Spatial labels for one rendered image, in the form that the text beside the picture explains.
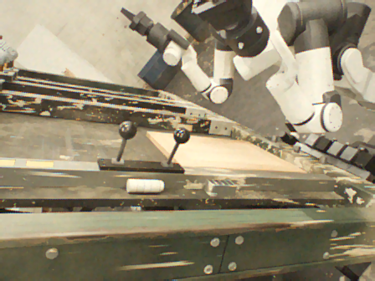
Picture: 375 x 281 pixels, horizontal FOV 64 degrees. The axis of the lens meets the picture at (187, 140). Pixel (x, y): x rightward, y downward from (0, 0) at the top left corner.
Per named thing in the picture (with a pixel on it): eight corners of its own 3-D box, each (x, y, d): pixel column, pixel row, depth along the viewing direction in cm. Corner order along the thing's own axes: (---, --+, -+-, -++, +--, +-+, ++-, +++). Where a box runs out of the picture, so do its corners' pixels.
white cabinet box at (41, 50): (151, 114, 496) (38, 22, 397) (129, 141, 497) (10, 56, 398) (143, 106, 549) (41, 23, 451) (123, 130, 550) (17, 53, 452)
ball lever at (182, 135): (174, 175, 73) (194, 136, 64) (159, 174, 71) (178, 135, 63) (171, 162, 75) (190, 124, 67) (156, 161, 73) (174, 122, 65)
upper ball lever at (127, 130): (125, 172, 68) (141, 131, 59) (108, 172, 66) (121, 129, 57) (123, 160, 70) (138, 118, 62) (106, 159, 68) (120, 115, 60)
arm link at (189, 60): (171, 38, 126) (190, 62, 133) (162, 50, 122) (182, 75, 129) (182, 32, 122) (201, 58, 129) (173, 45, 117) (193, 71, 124)
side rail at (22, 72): (156, 104, 261) (159, 91, 258) (11, 83, 214) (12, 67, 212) (154, 102, 268) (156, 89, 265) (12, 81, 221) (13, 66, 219)
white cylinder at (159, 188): (128, 195, 64) (162, 195, 67) (130, 182, 63) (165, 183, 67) (125, 189, 67) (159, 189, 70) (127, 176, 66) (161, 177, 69)
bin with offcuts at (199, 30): (221, 22, 513) (196, -8, 482) (202, 45, 514) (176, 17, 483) (208, 23, 558) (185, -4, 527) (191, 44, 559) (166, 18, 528)
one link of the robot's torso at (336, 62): (336, 46, 126) (318, 37, 121) (366, 47, 115) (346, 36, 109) (325, 76, 129) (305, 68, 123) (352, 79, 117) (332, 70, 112)
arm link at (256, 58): (227, 62, 66) (250, 89, 74) (270, 33, 62) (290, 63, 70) (216, 32, 73) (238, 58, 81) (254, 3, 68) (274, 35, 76)
